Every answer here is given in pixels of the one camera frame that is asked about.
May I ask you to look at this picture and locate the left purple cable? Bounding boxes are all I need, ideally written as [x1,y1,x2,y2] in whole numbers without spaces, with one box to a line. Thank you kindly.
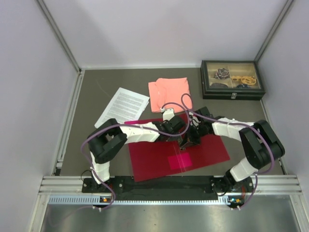
[81,102,189,213]

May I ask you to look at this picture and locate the aluminium frame rail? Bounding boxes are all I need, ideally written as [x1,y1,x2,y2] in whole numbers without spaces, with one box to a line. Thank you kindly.
[39,175,302,195]

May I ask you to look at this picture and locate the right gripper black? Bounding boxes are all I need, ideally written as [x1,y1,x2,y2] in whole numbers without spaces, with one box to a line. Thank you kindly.
[181,123,207,148]

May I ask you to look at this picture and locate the pink folded cloth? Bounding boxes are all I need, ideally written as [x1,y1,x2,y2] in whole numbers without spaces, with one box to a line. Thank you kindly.
[148,77,190,113]

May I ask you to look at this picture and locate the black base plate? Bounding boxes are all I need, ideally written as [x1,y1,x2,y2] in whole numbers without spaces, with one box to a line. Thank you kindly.
[82,175,254,201]

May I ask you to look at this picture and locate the red plastic folder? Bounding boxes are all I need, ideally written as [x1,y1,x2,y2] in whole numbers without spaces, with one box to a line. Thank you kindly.
[128,135,230,182]

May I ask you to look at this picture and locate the grey slotted cable duct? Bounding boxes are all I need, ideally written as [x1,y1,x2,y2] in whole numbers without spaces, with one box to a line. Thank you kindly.
[48,195,242,205]

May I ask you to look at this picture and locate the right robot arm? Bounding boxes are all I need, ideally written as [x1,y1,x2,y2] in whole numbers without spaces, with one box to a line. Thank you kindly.
[189,107,285,191]

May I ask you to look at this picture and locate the purple cable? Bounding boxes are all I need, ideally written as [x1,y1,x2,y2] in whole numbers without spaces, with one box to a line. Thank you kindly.
[81,102,189,213]
[181,93,276,211]

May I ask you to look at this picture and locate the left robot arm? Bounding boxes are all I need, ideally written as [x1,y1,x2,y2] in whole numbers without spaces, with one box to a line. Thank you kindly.
[81,108,188,192]

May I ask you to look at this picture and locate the white printed paper stack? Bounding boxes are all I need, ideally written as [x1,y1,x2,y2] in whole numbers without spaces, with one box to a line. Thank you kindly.
[94,87,150,129]

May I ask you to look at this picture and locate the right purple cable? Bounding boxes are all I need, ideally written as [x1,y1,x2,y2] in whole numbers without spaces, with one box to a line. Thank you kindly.
[181,93,276,211]

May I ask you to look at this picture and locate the black glass-lid jewelry box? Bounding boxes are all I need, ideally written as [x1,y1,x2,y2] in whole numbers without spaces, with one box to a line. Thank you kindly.
[200,60,266,101]

